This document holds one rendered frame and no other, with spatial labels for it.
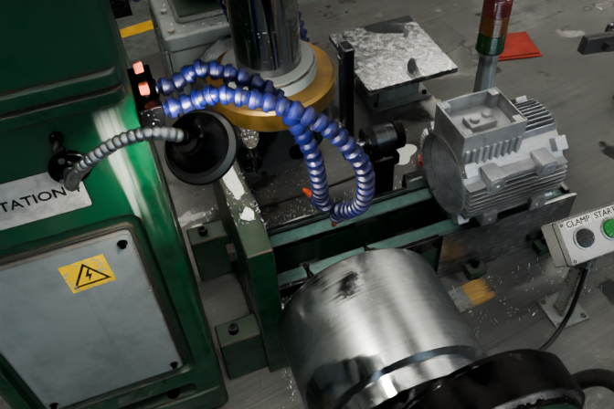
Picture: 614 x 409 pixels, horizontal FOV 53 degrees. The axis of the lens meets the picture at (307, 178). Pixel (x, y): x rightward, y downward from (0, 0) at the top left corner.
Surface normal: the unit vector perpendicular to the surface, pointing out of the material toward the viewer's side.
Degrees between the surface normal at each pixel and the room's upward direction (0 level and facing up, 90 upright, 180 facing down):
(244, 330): 0
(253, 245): 0
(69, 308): 90
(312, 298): 39
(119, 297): 90
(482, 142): 90
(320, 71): 0
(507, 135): 90
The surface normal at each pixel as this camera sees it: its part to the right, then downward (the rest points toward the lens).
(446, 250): 0.33, 0.66
